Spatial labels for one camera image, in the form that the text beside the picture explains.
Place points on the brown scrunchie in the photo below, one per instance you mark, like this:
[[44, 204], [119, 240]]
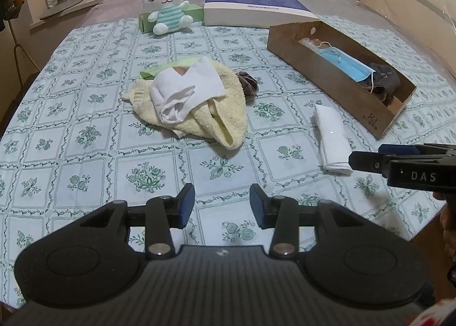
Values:
[[247, 85]]

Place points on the blue and white box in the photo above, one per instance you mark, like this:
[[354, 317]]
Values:
[[249, 12]]

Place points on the thin metal frame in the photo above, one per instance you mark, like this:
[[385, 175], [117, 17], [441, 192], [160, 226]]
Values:
[[25, 53]]

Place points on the plastic wrapped headboard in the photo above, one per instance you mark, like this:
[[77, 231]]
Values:
[[409, 2]]

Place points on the white cloth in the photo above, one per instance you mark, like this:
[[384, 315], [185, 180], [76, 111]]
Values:
[[185, 87]]

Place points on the brown cardboard box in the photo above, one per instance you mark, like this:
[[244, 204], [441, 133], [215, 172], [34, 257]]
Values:
[[320, 76]]

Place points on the green carton box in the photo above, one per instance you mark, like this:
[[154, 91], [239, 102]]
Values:
[[196, 12]]

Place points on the floral green tablecloth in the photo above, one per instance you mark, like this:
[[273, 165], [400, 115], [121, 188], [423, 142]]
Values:
[[89, 98]]

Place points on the blue face mask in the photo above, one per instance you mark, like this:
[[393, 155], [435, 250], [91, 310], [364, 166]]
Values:
[[345, 64]]

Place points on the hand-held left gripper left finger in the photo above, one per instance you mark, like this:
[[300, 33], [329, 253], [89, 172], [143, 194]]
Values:
[[187, 205]]

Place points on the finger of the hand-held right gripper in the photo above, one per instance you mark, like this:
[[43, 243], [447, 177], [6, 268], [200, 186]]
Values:
[[395, 149], [367, 162]]

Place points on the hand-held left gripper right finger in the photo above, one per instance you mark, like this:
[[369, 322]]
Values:
[[257, 206]]

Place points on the red and white printed fabric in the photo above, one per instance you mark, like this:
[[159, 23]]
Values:
[[438, 315]]

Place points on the yellow towel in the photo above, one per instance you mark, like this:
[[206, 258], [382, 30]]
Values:
[[228, 108]]

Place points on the white towel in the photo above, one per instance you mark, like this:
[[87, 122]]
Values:
[[333, 140]]

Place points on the light green cloth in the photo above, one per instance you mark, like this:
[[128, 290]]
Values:
[[160, 68]]

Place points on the dark brown eye mask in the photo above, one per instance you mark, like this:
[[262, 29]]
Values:
[[384, 78]]

